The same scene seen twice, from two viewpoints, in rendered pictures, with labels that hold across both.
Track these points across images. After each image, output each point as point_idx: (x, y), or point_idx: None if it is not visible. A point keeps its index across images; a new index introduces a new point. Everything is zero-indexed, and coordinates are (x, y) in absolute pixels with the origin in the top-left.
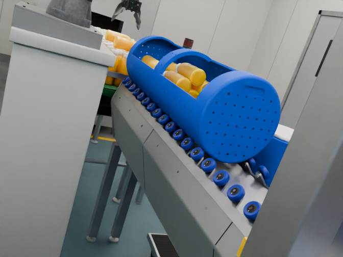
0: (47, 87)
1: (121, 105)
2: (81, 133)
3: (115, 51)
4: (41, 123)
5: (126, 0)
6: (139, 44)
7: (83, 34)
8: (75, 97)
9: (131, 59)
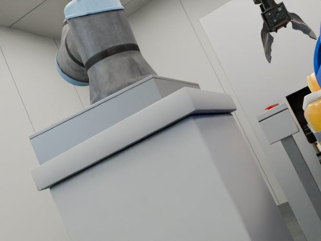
0: (129, 226)
1: None
2: None
3: (309, 96)
4: None
5: (263, 20)
6: (314, 51)
7: (124, 100)
8: (181, 214)
9: (320, 82)
